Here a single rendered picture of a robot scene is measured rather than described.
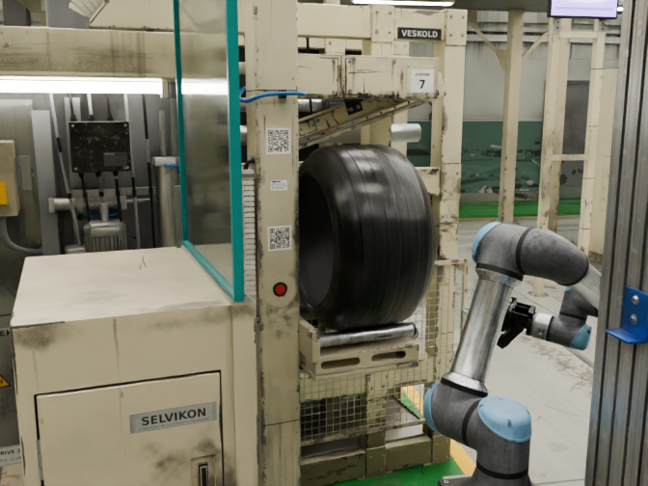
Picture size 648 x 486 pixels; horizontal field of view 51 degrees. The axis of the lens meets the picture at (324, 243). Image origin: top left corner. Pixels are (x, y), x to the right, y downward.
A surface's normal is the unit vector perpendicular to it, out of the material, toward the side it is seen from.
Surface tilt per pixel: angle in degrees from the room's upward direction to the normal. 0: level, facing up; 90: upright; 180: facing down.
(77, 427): 90
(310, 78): 90
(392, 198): 58
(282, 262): 90
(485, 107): 90
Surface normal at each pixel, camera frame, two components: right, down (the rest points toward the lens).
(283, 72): 0.36, 0.18
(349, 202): -0.40, -0.22
